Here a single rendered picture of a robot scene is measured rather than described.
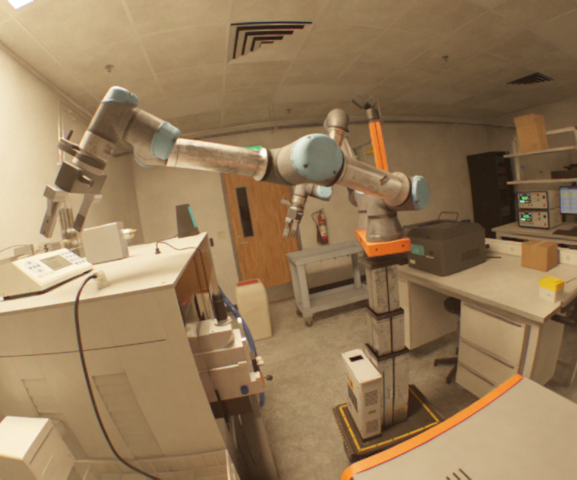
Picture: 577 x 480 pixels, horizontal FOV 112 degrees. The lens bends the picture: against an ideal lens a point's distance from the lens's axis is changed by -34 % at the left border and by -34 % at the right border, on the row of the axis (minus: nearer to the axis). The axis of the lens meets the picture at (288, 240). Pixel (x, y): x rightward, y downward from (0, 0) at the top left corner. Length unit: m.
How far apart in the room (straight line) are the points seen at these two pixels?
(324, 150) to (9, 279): 0.80
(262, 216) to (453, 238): 3.10
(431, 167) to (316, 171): 5.27
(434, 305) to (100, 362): 2.40
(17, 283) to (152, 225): 3.91
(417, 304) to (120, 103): 2.31
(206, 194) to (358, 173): 3.74
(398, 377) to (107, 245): 1.39
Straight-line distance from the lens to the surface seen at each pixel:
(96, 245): 1.05
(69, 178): 0.63
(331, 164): 0.73
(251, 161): 0.80
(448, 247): 2.02
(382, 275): 1.32
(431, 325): 2.64
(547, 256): 2.10
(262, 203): 4.48
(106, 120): 0.64
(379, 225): 1.09
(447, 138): 6.36
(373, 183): 0.87
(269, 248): 4.53
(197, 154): 0.76
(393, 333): 1.43
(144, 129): 0.63
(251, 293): 3.30
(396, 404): 1.67
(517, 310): 1.57
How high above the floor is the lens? 1.53
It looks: 7 degrees down
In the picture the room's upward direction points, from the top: 9 degrees counter-clockwise
